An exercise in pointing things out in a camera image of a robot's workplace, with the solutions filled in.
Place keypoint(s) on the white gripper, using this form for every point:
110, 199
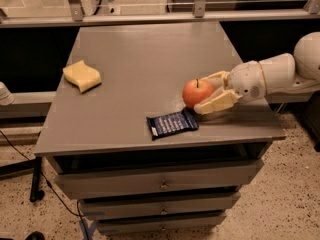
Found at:
246, 80

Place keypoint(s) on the red apple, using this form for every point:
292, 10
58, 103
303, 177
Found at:
196, 91

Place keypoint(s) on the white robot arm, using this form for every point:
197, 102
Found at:
295, 73

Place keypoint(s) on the blue rxbar wrapper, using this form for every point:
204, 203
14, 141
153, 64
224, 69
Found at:
172, 124

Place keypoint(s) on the grey drawer cabinet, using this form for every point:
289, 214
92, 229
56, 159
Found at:
144, 69

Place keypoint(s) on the bottom grey drawer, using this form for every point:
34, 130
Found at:
160, 222

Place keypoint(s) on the grey drawer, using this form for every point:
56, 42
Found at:
158, 179
159, 206
160, 222

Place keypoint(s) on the yellow sponge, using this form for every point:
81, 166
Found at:
81, 75

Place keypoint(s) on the middle grey drawer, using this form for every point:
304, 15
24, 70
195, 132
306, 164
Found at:
159, 206

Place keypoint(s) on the top grey drawer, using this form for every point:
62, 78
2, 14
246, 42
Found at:
158, 179

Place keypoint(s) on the black stand leg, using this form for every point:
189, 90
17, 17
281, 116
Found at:
36, 193

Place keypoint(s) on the white object at left edge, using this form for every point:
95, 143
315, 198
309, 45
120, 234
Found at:
6, 97

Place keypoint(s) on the metal railing frame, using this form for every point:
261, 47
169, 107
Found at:
43, 13

